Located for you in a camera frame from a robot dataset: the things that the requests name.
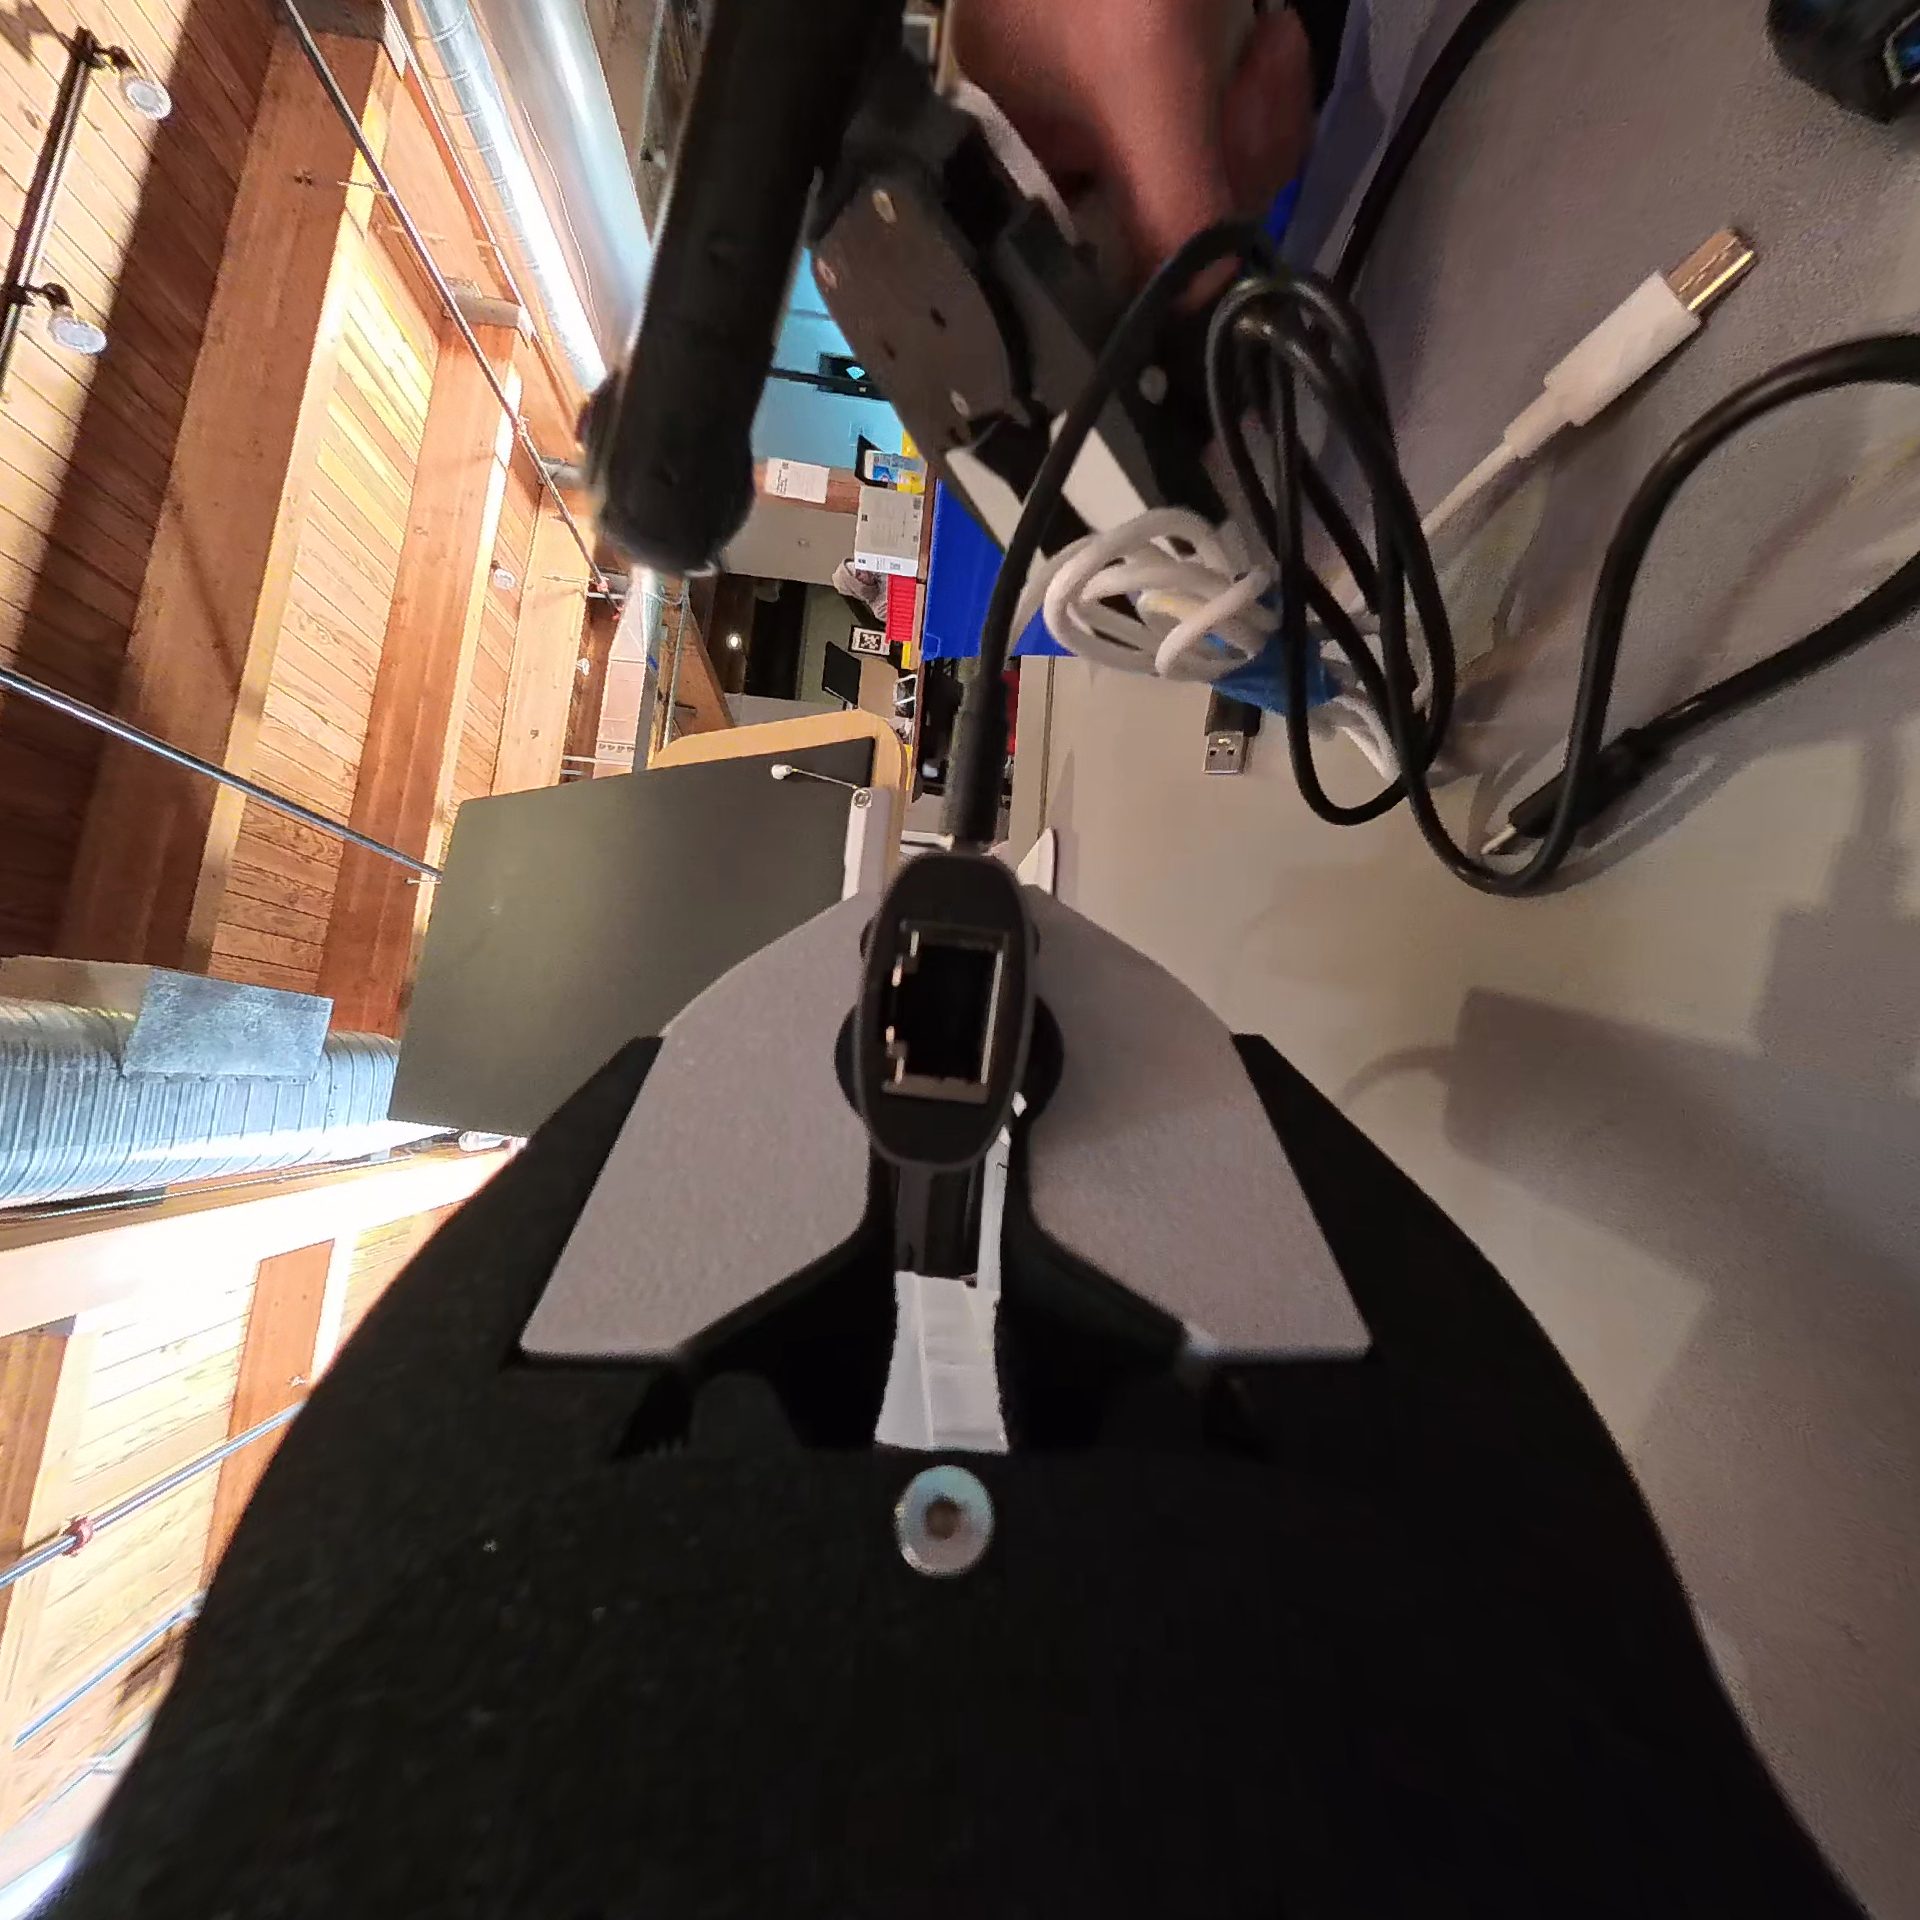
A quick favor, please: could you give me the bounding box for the black cable with grey plug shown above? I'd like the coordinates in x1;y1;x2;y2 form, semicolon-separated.
941;222;1277;858

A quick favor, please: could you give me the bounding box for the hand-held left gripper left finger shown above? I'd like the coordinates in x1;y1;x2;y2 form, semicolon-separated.
515;895;898;1367

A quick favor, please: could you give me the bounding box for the grey desk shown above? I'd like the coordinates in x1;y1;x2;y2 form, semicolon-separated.
1034;0;1920;1920

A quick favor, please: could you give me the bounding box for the wooden board with dark panel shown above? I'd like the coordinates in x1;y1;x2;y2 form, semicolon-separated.
386;715;914;1141

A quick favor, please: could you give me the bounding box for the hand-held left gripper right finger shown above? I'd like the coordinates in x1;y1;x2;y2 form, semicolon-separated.
990;895;1371;1364

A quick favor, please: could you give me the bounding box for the person's right hand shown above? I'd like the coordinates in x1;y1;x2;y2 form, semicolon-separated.
951;0;1322;267

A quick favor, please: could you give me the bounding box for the blue plastic bin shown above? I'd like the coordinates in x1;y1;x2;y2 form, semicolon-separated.
917;476;1059;666

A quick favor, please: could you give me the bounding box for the blue tape band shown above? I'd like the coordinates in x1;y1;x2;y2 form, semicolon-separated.
1241;599;1339;717

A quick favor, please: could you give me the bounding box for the white cable bundle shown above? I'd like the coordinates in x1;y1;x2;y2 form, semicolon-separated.
1038;223;1759;789

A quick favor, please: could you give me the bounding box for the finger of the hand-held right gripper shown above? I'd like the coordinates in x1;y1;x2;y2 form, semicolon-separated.
941;425;1055;550
1055;425;1205;528

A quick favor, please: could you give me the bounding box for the thick black cable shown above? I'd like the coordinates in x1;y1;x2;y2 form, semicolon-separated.
1481;332;1920;897

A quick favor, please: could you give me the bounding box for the black hub cable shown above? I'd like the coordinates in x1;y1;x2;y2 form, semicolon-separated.
1320;0;1523;288

